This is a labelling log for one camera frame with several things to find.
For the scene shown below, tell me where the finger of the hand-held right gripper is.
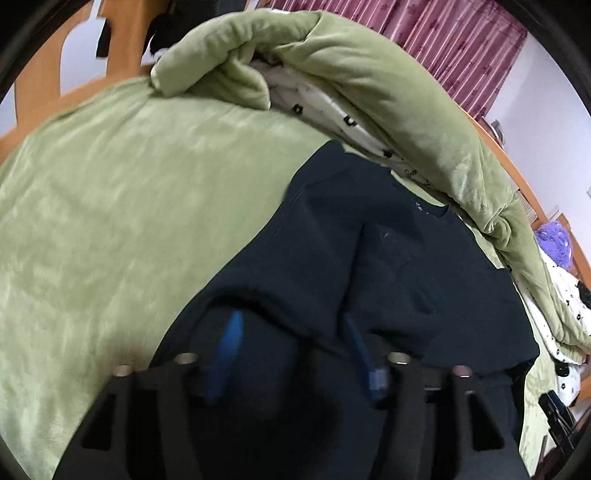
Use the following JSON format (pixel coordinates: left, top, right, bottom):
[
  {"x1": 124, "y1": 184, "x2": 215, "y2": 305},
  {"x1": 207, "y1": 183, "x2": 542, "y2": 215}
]
[{"x1": 539, "y1": 390, "x2": 578, "y2": 467}]

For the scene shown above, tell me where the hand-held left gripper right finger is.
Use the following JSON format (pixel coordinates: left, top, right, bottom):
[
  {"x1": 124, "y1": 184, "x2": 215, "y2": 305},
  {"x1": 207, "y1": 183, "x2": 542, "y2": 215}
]
[{"x1": 344, "y1": 316, "x2": 532, "y2": 480}]

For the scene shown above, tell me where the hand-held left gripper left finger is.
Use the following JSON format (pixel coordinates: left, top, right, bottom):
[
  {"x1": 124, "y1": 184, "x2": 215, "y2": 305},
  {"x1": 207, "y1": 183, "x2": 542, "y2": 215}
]
[{"x1": 53, "y1": 311, "x2": 244, "y2": 480}]

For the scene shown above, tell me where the black sweater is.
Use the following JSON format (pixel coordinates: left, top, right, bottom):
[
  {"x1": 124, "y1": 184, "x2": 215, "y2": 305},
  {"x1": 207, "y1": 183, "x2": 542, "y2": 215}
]
[{"x1": 148, "y1": 140, "x2": 540, "y2": 480}]

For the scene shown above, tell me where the purple plush toy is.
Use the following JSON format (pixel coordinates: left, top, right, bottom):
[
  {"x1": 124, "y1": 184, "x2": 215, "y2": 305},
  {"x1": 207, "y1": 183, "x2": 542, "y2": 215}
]
[{"x1": 534, "y1": 220, "x2": 574, "y2": 271}]

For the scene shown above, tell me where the green plush bed blanket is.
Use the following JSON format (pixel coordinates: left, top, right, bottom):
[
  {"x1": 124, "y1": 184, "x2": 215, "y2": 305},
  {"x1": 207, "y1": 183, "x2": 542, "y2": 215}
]
[{"x1": 0, "y1": 76, "x2": 555, "y2": 480}]

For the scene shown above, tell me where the green quilt with flower lining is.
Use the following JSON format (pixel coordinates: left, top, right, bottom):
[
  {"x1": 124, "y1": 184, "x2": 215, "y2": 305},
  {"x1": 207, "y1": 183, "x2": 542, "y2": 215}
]
[{"x1": 151, "y1": 10, "x2": 591, "y2": 365}]

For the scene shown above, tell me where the black jacket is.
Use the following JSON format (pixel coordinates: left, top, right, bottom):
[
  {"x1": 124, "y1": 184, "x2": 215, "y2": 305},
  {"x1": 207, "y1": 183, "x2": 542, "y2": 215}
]
[{"x1": 95, "y1": 0, "x2": 222, "y2": 58}]

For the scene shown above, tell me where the pink floral curtain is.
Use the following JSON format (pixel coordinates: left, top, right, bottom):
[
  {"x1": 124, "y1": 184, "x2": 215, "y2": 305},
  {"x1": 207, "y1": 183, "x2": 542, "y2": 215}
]
[{"x1": 259, "y1": 0, "x2": 528, "y2": 121}]

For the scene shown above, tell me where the wooden bed frame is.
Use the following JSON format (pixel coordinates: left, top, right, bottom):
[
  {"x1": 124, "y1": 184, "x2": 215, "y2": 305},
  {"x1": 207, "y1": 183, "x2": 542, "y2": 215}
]
[{"x1": 0, "y1": 0, "x2": 575, "y2": 250}]

